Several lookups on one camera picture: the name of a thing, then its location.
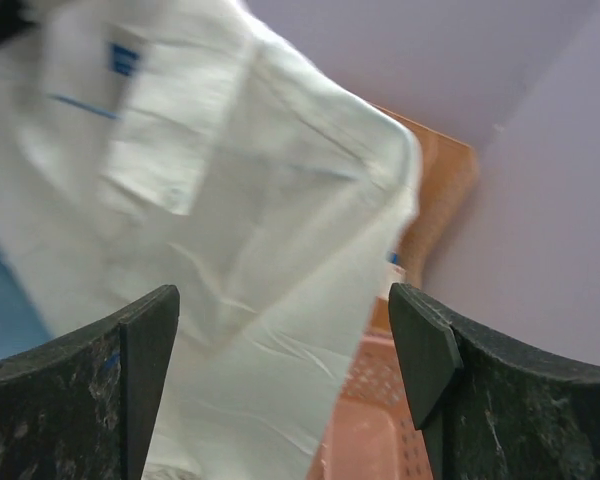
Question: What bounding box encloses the light blue shirt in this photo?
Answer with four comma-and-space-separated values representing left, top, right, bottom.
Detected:
0, 251, 51, 360

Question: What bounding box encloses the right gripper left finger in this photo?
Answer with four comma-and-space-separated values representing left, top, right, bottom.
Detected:
0, 285, 180, 479

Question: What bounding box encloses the orange file organizer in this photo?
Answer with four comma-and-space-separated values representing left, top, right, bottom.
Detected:
359, 99, 481, 336

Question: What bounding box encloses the pink laundry basket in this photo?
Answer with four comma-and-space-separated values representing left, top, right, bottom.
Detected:
307, 334, 433, 480

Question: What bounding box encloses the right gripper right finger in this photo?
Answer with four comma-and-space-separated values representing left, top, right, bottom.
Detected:
388, 283, 600, 479

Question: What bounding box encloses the white shirt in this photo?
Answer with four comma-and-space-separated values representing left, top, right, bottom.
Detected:
0, 1, 422, 479

